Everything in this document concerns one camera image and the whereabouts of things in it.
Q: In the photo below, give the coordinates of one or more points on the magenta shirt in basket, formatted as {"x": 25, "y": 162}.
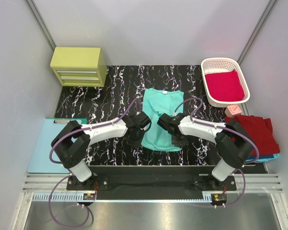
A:
{"x": 225, "y": 86}

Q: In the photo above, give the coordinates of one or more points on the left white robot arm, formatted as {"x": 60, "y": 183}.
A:
{"x": 71, "y": 143}

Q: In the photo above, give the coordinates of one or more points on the pink paper card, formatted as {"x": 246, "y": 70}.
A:
{"x": 233, "y": 110}

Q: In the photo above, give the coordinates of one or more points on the yellow drawer cabinet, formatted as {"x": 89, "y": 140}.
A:
{"x": 79, "y": 66}

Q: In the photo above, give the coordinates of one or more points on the teal t shirt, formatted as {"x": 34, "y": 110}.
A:
{"x": 155, "y": 104}

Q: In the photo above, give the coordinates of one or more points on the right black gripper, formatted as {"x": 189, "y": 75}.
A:
{"x": 179, "y": 143}

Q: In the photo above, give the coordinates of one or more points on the light blue folded shirt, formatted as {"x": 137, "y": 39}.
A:
{"x": 264, "y": 158}

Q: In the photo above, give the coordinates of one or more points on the white plastic laundry basket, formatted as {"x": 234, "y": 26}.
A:
{"x": 218, "y": 65}

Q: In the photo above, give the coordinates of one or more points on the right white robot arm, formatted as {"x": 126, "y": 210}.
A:
{"x": 233, "y": 143}

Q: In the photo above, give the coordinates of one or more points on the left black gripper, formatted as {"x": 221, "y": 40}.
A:
{"x": 136, "y": 135}

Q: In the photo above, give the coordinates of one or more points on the green clipboard with paper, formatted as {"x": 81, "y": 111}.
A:
{"x": 40, "y": 162}

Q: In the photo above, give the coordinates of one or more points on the dark red folded shirt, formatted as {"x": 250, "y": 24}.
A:
{"x": 261, "y": 132}

